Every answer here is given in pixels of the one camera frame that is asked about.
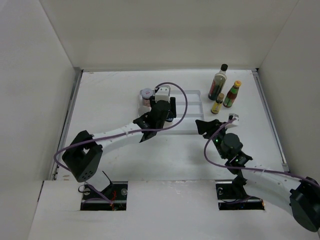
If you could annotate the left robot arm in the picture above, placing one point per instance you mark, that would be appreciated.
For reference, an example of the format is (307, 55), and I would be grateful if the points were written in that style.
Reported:
(83, 160)

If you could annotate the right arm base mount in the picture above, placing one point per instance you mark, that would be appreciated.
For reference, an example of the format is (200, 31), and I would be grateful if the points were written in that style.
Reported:
(234, 198)

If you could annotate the small yellow label bottle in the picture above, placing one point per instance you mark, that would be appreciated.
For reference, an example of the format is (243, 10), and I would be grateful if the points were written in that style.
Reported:
(217, 104)

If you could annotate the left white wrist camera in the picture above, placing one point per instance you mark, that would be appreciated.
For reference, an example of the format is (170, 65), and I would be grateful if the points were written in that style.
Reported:
(162, 93)

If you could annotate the orange spice jar white lid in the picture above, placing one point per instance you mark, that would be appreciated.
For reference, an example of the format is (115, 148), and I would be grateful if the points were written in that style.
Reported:
(146, 94)

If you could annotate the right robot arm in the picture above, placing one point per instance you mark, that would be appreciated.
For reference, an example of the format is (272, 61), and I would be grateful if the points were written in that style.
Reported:
(298, 196)

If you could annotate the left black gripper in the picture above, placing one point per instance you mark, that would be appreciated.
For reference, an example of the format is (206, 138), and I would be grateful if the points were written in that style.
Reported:
(172, 108)

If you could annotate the dark soy sauce bottle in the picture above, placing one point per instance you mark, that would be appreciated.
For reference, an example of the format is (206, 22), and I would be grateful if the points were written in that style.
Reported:
(218, 82)

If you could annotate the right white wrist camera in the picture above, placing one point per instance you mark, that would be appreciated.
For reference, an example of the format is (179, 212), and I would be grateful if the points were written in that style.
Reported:
(233, 121)

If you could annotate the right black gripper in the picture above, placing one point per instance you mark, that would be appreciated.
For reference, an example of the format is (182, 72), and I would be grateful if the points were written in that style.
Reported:
(209, 127)

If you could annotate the white divided organizer tray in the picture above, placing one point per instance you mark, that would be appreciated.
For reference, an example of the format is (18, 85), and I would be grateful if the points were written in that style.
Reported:
(194, 112)

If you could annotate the red sauce bottle yellow cap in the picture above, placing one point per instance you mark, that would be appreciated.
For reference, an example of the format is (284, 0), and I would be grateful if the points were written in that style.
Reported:
(232, 94)

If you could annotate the blue label jar silver lid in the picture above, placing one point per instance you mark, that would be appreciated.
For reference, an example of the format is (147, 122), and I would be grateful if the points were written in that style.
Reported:
(143, 109)

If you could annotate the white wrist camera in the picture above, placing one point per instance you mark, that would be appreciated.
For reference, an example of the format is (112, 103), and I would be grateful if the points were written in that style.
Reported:
(162, 93)
(233, 121)

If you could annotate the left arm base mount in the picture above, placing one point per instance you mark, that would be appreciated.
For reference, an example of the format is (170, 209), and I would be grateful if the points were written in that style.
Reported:
(113, 198)

